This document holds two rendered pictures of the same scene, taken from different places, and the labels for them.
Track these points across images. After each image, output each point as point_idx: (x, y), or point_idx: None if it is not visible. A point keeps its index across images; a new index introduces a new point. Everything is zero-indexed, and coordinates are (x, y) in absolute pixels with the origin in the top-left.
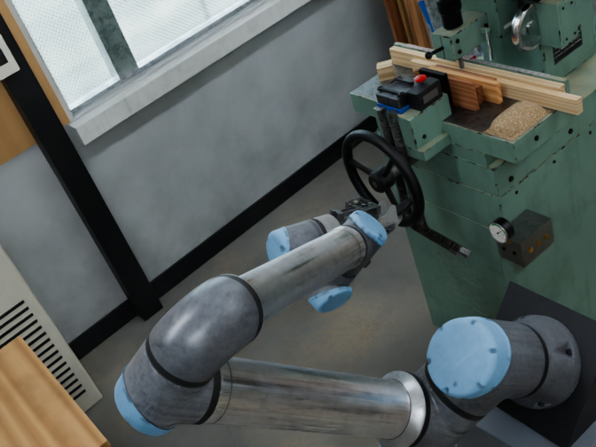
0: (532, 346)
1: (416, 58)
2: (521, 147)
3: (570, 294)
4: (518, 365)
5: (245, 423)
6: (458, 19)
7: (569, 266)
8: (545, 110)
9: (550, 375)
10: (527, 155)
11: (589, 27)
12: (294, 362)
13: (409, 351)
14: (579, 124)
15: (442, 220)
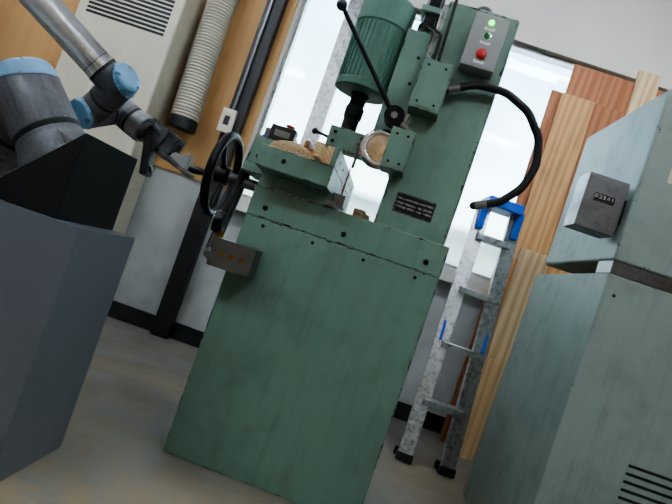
0: (48, 103)
1: None
2: (266, 153)
3: (253, 403)
4: (20, 86)
5: None
6: (348, 122)
7: (269, 370)
8: (310, 158)
9: (34, 134)
10: (267, 166)
11: (445, 215)
12: (135, 367)
13: (171, 405)
14: (356, 240)
15: None
